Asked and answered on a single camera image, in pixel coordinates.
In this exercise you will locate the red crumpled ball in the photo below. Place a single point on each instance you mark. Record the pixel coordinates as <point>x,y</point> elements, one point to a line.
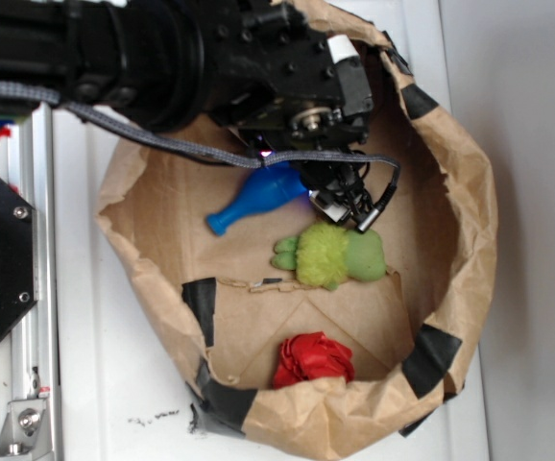
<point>311,356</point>

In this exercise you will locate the green plush toy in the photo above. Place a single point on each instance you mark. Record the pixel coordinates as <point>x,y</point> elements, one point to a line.
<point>326,255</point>

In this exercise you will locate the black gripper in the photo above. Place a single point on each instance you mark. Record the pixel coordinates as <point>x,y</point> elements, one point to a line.
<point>299,93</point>

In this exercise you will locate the metal corner bracket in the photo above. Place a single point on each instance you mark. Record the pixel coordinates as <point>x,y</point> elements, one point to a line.
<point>25,434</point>

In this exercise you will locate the blue plastic bottle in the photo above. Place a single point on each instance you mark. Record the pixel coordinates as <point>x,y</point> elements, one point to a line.
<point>265,189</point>

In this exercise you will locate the white tray base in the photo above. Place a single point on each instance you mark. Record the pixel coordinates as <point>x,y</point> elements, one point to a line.
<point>121,396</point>

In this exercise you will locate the brown paper bag bin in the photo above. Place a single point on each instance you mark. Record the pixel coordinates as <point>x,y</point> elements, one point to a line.
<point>221,310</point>

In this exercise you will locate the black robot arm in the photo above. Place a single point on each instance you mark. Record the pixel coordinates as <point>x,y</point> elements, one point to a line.
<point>136,70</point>

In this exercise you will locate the aluminium frame rail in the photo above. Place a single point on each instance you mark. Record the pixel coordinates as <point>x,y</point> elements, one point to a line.
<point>34,340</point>

